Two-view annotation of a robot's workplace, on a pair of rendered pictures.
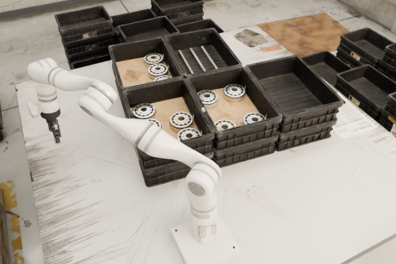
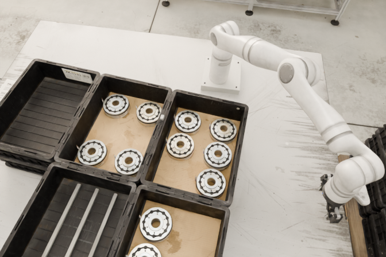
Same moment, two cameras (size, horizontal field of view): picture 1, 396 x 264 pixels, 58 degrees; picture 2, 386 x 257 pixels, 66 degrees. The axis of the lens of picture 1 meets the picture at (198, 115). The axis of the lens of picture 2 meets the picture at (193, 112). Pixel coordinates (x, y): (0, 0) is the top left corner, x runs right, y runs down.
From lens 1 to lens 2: 1.61 m
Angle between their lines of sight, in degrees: 79
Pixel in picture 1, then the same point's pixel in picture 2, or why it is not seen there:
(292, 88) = (28, 128)
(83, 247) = (302, 117)
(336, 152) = not seen: hidden behind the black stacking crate
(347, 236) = (135, 39)
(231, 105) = (111, 142)
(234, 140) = (153, 97)
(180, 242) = (238, 78)
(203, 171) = (228, 23)
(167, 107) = (178, 183)
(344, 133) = not seen: hidden behind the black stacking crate
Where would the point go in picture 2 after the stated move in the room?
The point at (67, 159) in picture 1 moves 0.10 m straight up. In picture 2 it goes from (304, 213) to (314, 206)
